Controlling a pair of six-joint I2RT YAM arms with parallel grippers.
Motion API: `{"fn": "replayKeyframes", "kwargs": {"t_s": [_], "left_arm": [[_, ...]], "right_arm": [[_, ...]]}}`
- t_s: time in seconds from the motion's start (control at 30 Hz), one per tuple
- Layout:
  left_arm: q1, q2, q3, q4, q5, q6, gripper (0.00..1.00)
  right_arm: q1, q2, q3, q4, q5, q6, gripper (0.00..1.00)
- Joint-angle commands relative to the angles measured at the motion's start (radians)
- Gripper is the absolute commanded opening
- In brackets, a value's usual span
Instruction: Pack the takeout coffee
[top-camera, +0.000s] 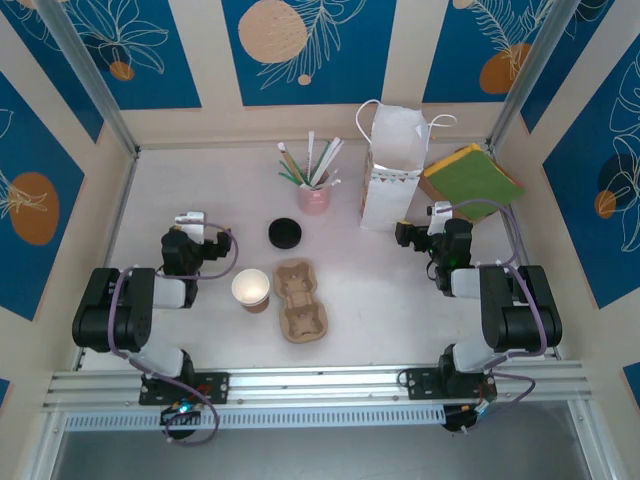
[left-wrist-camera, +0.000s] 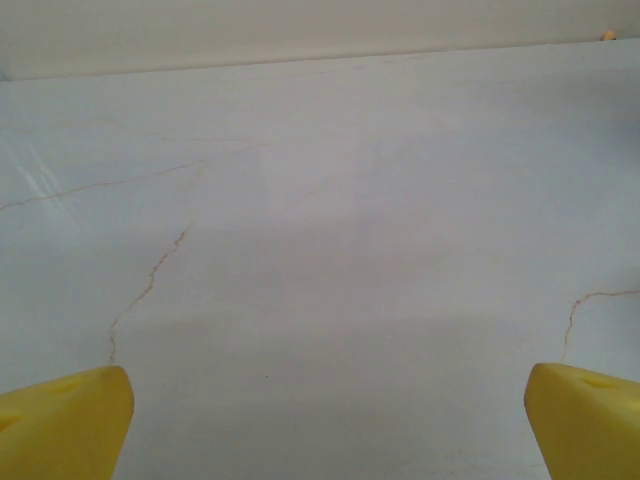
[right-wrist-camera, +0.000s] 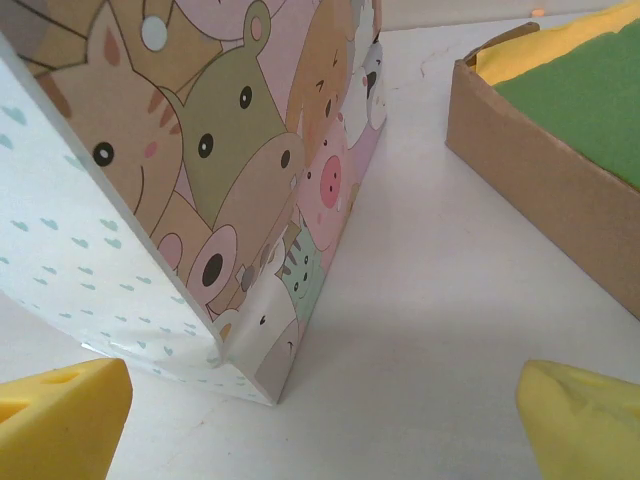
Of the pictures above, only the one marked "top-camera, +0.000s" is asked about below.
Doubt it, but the white paper takeout bag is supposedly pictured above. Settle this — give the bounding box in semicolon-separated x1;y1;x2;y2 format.
355;98;457;232

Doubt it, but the brown paper cup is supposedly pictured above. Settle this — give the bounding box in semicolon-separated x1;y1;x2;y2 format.
230;268;272;315

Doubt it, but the black plastic cup lid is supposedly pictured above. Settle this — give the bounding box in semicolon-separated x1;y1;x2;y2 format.
267;217;304;251

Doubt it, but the cardboard cup carrier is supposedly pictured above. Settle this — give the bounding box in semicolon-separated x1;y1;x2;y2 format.
272;258;330;344

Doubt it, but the brown cardboard napkin base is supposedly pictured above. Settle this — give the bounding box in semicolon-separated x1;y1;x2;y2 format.
417;174;481;232

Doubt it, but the pink paper napkin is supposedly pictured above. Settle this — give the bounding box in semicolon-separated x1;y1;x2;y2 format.
492;158;527;191

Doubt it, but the pink straw holder cup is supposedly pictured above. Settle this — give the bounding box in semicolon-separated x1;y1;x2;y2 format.
298;169;332;217

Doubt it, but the kraft paper wrapped straw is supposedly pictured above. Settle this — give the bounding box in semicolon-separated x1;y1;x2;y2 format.
277;141;305;187

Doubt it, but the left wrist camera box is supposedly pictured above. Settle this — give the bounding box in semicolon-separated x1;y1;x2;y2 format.
173;211;207;232

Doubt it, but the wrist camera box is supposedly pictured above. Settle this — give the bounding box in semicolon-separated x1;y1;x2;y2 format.
427;201;454;235
173;211;207;232

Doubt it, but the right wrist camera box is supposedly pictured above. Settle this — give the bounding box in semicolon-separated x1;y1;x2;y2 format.
427;201;454;235

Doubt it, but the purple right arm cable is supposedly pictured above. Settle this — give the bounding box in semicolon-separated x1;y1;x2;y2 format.
447;197;549;436

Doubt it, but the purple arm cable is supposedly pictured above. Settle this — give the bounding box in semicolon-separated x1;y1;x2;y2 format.
447;197;549;436
107;221;239;448

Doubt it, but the aluminium side rail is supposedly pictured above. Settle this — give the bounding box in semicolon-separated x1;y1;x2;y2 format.
492;149;561;361
72;149;139;374

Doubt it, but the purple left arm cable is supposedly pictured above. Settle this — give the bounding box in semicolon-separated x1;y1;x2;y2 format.
107;221;239;448

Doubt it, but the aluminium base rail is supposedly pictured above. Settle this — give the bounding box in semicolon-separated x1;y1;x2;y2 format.
42;360;596;410

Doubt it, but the white slotted cable duct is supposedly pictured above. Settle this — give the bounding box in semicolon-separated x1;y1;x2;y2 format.
63;405;447;432

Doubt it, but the aluminium frame post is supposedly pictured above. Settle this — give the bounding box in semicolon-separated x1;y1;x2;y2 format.
485;0;576;154
34;0;140;157

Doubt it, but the aluminium frame leg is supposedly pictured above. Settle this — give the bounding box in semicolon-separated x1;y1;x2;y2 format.
568;399;615;480
19;408;69;480

